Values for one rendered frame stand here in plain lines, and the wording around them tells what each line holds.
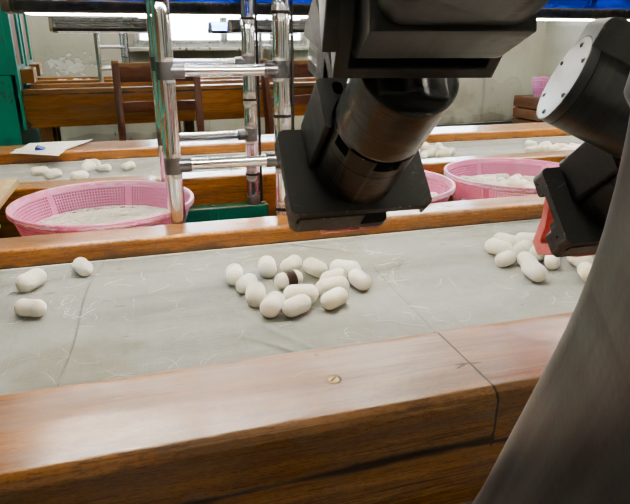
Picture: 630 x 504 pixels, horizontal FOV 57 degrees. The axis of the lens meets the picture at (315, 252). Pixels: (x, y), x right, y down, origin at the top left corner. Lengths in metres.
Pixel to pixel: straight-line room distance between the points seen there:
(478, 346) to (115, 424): 0.28
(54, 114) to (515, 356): 3.01
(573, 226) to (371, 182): 0.18
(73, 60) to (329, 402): 5.31
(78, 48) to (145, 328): 5.10
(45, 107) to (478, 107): 4.94
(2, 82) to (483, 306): 2.89
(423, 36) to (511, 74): 7.01
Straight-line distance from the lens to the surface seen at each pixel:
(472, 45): 0.27
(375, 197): 0.39
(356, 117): 0.33
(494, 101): 7.16
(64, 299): 0.67
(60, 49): 5.62
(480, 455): 0.47
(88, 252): 0.77
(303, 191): 0.39
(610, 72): 0.41
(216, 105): 3.38
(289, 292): 0.59
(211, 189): 1.08
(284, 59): 0.80
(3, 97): 3.28
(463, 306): 0.62
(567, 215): 0.49
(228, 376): 0.44
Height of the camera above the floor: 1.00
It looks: 20 degrees down
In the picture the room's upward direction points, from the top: straight up
